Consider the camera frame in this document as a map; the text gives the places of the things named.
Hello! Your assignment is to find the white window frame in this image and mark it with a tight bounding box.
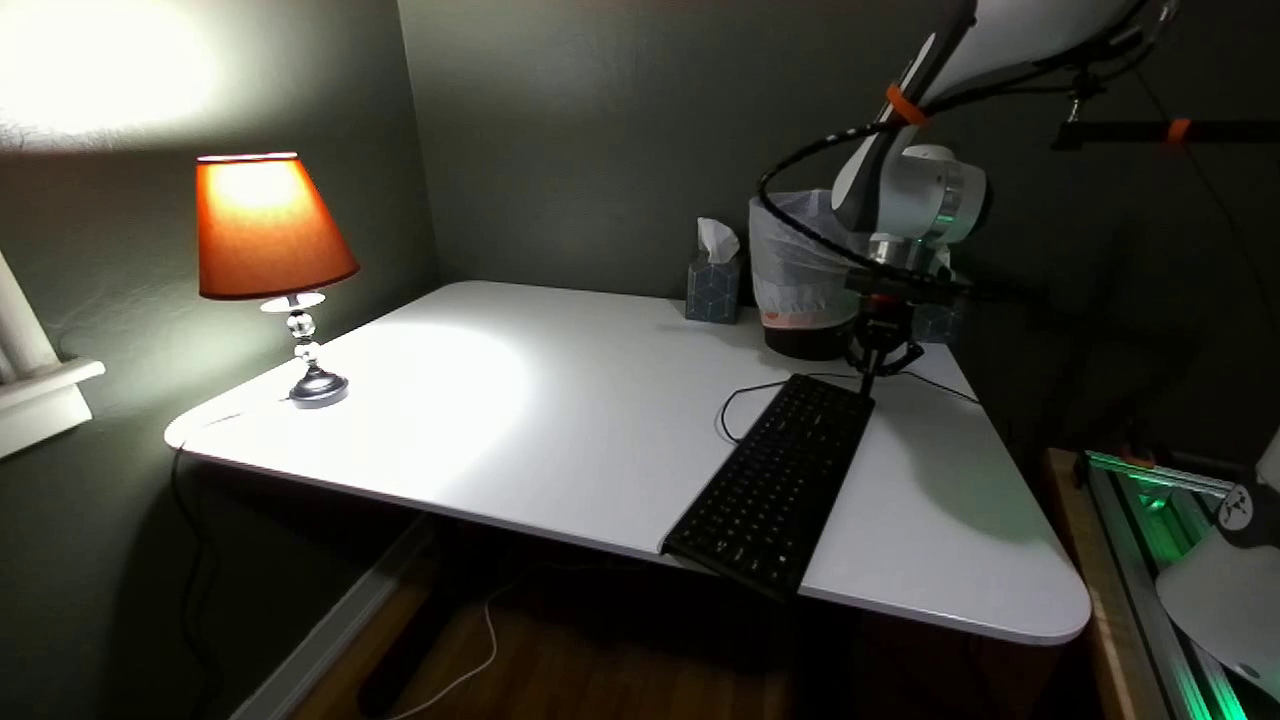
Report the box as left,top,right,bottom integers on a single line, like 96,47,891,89
0,253,110,465

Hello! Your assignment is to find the black keyboard cable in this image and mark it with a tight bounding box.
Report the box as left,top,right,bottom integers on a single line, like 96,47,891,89
718,375,792,448

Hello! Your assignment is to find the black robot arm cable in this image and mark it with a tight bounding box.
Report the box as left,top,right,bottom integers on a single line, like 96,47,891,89
755,71,1114,291

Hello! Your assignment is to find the white rounded object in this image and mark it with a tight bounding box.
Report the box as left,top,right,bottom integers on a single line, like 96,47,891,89
1158,523,1280,684

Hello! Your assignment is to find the black horizontal bar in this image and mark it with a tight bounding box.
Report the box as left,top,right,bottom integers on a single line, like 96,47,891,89
1049,118,1280,153

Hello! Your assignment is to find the white floor cable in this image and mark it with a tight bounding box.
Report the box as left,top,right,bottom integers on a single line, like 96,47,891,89
393,595,504,720

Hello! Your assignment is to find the black computer keyboard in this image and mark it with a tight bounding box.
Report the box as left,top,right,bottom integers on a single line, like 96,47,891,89
657,373,882,606

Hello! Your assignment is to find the aluminium frame rail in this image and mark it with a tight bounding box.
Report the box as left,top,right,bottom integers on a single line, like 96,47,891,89
1080,443,1258,720

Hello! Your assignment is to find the dark patterned tissue box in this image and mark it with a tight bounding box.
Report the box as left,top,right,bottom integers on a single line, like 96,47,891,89
685,212,746,328

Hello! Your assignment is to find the table lamp with orange shade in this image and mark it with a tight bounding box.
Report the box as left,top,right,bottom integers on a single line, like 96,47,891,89
193,147,361,409

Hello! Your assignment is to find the trash can with plastic liner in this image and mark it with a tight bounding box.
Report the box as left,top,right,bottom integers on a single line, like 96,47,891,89
746,185,873,359

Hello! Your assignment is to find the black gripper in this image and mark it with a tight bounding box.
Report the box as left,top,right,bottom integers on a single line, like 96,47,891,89
848,269,938,399

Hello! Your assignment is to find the wooden stand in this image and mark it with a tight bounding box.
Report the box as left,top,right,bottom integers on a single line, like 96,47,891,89
1039,443,1153,720

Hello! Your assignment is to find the orange strap on arm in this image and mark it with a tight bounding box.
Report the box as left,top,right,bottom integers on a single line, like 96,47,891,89
884,80,932,132

